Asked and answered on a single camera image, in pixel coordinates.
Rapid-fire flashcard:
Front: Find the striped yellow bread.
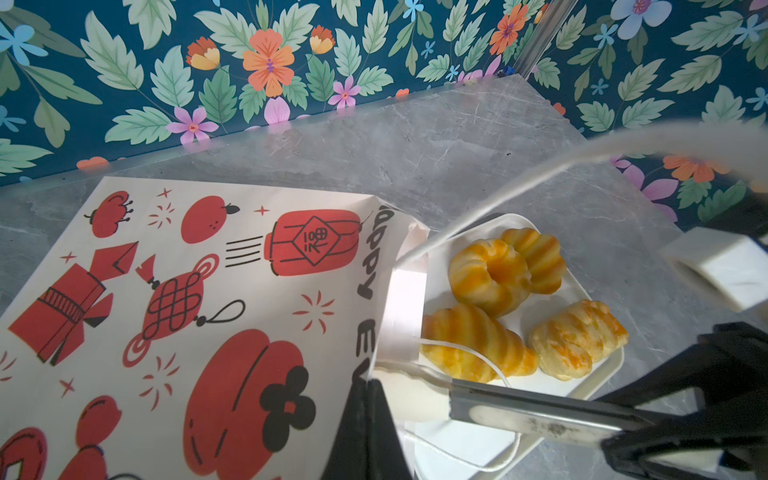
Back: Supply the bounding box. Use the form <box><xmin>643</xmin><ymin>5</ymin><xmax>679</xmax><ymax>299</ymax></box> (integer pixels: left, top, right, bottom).
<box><xmin>420</xmin><ymin>304</ymin><xmax>538</xmax><ymax>383</ymax></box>

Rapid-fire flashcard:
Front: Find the pale crumbly orange bread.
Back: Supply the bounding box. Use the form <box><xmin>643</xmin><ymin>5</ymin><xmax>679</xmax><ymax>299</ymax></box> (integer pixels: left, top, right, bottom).
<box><xmin>528</xmin><ymin>300</ymin><xmax>629</xmax><ymax>381</ymax></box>

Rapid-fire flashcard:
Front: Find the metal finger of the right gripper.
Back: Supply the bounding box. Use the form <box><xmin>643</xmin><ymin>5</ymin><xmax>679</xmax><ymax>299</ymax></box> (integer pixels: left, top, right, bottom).
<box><xmin>373</xmin><ymin>367</ymin><xmax>660</xmax><ymax>448</ymax></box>

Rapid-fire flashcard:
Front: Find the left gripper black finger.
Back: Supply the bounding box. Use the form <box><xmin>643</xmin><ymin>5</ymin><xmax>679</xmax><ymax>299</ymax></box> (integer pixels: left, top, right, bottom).
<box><xmin>322</xmin><ymin>378</ymin><xmax>413</xmax><ymax>480</ymax></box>

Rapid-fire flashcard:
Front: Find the round yellow fluted bread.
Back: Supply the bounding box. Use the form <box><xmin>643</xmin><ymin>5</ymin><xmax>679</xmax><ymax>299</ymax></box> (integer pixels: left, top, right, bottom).
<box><xmin>448</xmin><ymin>239</ymin><xmax>532</xmax><ymax>318</ymax></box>

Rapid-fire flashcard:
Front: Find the red white paper bag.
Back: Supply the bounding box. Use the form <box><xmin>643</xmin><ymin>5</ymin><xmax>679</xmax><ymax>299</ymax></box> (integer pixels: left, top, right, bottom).
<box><xmin>0</xmin><ymin>119</ymin><xmax>768</xmax><ymax>480</ymax></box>

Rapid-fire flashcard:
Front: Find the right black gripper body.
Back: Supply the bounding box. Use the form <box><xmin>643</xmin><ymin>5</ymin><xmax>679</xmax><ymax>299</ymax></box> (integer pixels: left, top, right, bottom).
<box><xmin>601</xmin><ymin>322</ymin><xmax>767</xmax><ymax>479</ymax></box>

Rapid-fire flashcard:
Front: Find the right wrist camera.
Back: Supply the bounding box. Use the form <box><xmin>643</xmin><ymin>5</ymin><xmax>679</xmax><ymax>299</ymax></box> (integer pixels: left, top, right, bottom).
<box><xmin>660</xmin><ymin>197</ymin><xmax>767</xmax><ymax>312</ymax></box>

